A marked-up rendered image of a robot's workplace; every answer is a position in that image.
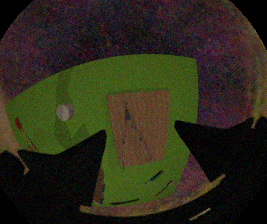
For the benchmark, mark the grey cylinder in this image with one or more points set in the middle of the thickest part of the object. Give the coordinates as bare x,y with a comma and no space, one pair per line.
64,111

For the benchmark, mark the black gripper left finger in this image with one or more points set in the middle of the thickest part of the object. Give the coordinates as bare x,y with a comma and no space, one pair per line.
75,170

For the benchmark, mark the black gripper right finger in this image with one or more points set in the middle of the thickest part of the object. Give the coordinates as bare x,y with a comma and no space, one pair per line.
212,147

